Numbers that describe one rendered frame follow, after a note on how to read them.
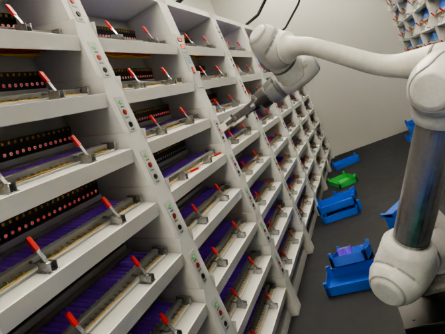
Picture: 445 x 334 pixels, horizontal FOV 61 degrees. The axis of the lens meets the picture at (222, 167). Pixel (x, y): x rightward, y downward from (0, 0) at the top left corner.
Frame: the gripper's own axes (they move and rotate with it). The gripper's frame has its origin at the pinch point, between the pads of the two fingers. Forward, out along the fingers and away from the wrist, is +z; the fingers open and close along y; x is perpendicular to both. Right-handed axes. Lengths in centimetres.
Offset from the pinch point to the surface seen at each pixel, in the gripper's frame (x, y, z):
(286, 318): -95, 23, 43
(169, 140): 7.6, -14.0, 17.9
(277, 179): -43, 100, 30
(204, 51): 45, 66, 10
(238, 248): -46, 0, 29
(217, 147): -3.9, 30.0, 22.3
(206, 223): -26.9, -15.2, 25.2
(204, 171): -9.6, 1.0, 21.1
